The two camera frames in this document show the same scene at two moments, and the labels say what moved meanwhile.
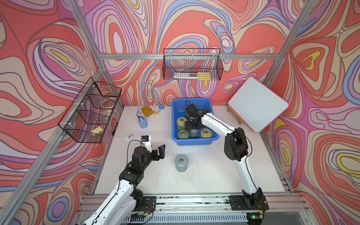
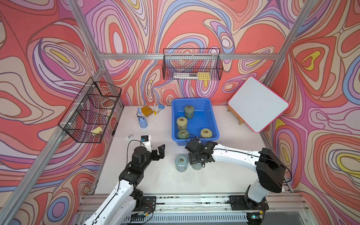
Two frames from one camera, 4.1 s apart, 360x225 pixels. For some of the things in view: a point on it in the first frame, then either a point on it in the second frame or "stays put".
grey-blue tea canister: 181,163 stays put
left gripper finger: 161,151 stays put
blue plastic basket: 178,107 stays put
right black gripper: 189,126 → 192,159
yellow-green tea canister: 206,133 stays put
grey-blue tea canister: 194,133 → 197,166
